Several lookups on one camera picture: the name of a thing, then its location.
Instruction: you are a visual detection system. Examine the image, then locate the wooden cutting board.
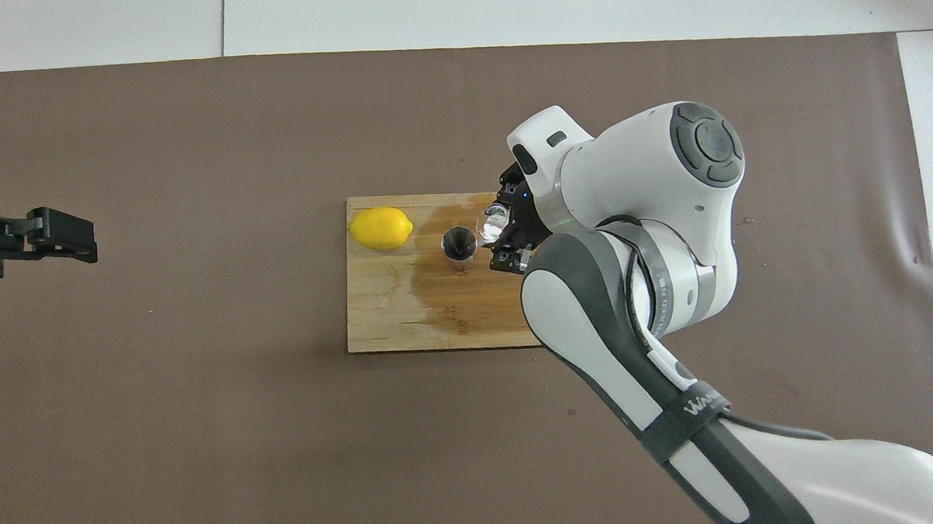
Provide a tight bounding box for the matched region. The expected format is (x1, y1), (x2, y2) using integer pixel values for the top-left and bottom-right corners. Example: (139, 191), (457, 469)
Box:
(339, 185), (550, 359)

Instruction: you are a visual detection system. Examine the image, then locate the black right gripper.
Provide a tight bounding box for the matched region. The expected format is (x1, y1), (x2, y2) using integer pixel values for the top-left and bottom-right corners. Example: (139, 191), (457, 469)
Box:
(483, 160), (554, 277)

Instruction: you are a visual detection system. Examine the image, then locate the steel double jigger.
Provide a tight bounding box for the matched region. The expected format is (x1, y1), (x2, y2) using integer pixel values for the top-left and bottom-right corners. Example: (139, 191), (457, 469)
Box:
(440, 224), (482, 274)

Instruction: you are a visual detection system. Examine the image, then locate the brown table mat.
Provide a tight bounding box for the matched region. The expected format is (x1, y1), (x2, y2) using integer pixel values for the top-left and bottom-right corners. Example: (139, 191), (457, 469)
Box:
(0, 13), (933, 524)

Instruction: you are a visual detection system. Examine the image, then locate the yellow lemon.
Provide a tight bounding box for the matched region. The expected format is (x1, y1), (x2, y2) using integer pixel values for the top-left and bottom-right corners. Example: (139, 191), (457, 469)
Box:
(348, 205), (416, 254)

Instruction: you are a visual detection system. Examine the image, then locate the small clear glass cup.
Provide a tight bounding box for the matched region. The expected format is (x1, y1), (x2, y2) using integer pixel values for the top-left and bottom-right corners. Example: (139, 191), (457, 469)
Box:
(474, 204), (515, 243)

